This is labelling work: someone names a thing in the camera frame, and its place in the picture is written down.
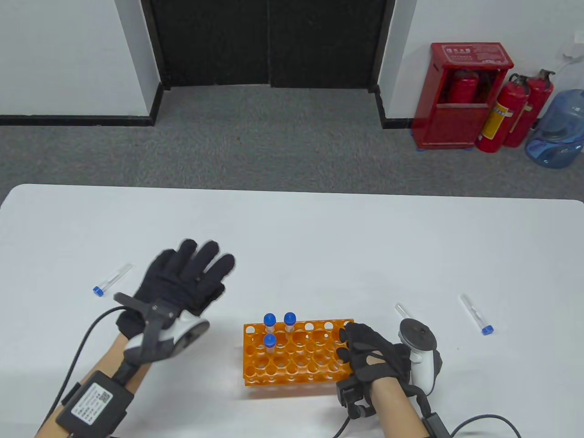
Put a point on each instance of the black forearm box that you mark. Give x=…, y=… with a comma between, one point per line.
x=435, y=425

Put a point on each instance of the person's left forearm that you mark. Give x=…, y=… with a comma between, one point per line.
x=114, y=356

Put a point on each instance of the orange test tube rack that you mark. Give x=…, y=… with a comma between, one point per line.
x=315, y=351

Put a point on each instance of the person's right forearm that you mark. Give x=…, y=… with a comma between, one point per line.
x=397, y=410

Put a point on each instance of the red extinguisher inside cabinet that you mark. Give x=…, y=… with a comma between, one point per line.
x=463, y=89

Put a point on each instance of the blue-capped clear test tube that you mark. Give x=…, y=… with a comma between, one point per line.
x=269, y=339
x=401, y=311
x=269, y=318
x=477, y=315
x=114, y=275
x=289, y=317

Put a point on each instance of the plain red fire extinguisher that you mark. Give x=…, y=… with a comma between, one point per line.
x=540, y=96

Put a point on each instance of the black labelled sensor box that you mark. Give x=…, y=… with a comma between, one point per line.
x=91, y=401

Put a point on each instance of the black double door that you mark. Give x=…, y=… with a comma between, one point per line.
x=269, y=41

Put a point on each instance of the blue water jug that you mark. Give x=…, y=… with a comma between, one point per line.
x=559, y=127

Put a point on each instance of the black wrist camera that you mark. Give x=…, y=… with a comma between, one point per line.
x=349, y=396

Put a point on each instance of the red fire extinguisher cabinet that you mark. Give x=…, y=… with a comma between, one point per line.
x=456, y=123

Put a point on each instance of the person's right hand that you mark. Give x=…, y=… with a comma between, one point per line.
x=372, y=356

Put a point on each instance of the person's left hand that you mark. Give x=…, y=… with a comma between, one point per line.
x=182, y=278

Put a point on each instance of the white wall plug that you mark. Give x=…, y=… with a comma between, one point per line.
x=572, y=45

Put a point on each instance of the red extinguisher yellow label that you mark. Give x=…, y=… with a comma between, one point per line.
x=502, y=118

